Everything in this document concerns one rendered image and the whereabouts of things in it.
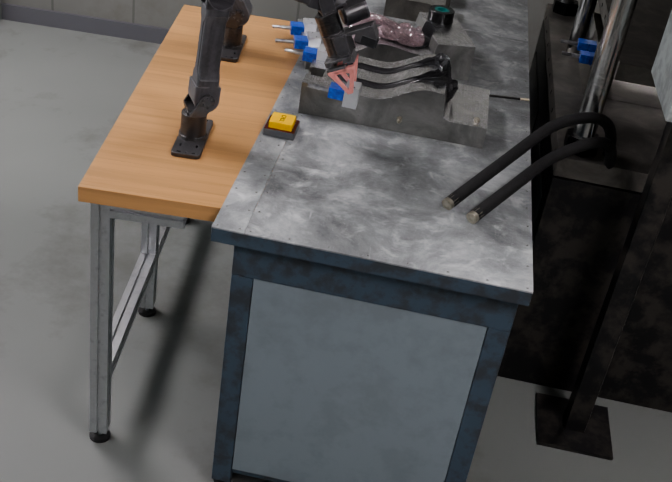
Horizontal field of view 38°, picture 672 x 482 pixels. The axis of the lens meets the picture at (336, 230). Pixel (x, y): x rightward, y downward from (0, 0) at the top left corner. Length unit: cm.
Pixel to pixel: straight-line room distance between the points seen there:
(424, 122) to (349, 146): 23
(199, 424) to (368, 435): 58
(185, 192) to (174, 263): 117
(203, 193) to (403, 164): 54
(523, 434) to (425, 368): 77
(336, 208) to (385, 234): 14
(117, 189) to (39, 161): 174
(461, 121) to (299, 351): 77
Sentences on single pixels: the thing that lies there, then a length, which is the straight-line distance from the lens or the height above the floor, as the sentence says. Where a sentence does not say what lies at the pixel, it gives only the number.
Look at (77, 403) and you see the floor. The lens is 288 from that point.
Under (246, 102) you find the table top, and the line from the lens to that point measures 269.
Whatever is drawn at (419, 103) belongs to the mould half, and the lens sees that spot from 261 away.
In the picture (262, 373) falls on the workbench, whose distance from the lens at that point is 238.
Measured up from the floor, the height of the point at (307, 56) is 89.
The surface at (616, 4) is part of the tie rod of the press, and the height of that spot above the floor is 121.
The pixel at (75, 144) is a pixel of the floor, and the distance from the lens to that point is 410.
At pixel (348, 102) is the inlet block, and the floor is 92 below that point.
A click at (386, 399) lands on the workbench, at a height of 41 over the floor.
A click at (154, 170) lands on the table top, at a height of 80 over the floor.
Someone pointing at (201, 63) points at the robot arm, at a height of 101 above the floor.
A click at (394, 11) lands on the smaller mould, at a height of 82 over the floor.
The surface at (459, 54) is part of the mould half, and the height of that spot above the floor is 88.
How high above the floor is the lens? 196
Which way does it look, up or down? 32 degrees down
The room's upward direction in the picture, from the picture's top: 9 degrees clockwise
